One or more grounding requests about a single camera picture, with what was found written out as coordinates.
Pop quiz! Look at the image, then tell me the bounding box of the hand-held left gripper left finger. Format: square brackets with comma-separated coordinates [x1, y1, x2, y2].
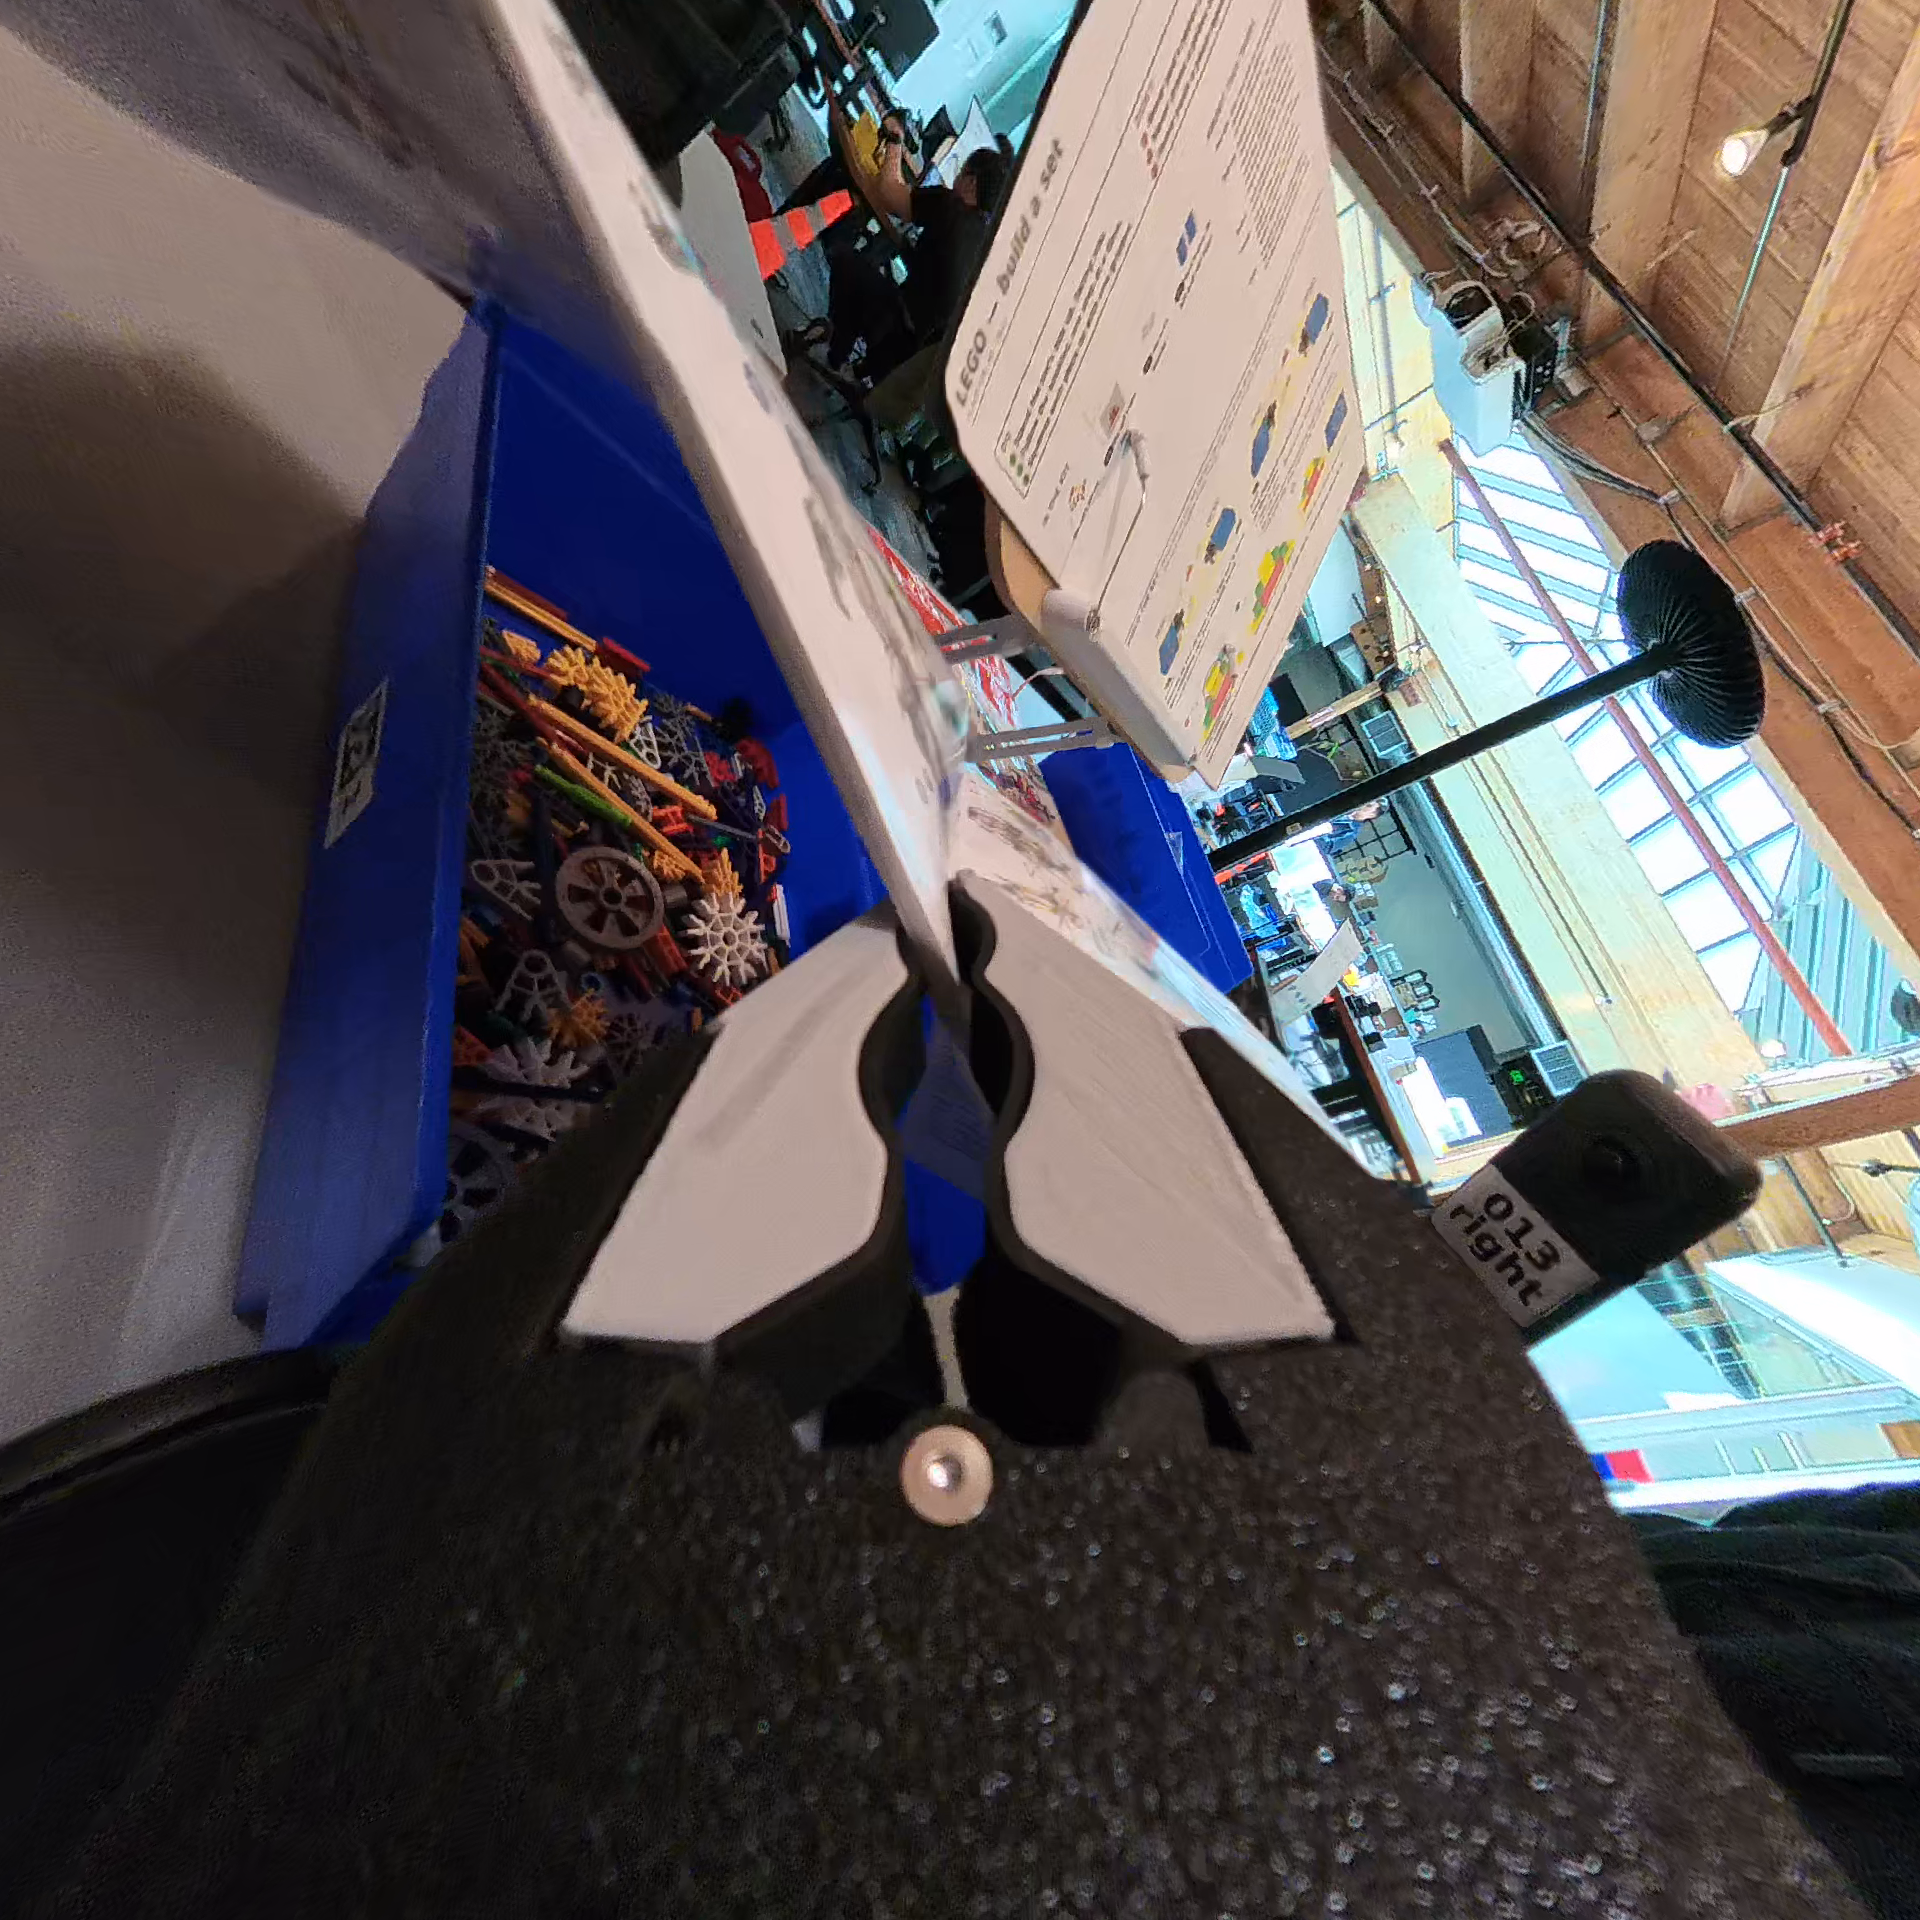
[562, 917, 921, 1362]

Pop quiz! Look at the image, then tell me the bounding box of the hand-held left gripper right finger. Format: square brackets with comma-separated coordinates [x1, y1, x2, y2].
[951, 871, 1343, 1362]

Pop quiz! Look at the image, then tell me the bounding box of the paper instruction sheet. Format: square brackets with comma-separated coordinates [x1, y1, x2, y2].
[147, 0, 1326, 1094]

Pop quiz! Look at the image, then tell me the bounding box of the person's right forearm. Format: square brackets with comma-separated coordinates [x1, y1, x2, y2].
[1625, 1481, 1920, 1920]

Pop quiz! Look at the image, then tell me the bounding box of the pile of colourful toy pieces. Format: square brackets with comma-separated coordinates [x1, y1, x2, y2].
[434, 569, 799, 1242]

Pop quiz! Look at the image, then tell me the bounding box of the blue plastic bin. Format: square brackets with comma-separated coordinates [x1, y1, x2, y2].
[1042, 740, 1254, 997]
[236, 297, 961, 1349]

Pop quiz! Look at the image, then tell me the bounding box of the black pleated floor lamp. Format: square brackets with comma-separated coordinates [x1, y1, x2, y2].
[1199, 543, 1769, 871]

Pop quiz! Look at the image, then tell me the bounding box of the white instruction sign board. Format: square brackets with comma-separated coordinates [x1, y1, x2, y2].
[951, 0, 1369, 791]

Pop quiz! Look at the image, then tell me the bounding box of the orange striped traffic cone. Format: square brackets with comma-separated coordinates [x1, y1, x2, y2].
[746, 188, 853, 282]

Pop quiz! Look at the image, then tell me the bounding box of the ceiling spot lamp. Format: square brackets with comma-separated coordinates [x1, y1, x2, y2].
[1717, 96, 1820, 181]

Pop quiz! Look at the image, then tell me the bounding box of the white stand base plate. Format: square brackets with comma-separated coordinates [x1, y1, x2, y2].
[933, 503, 1199, 780]

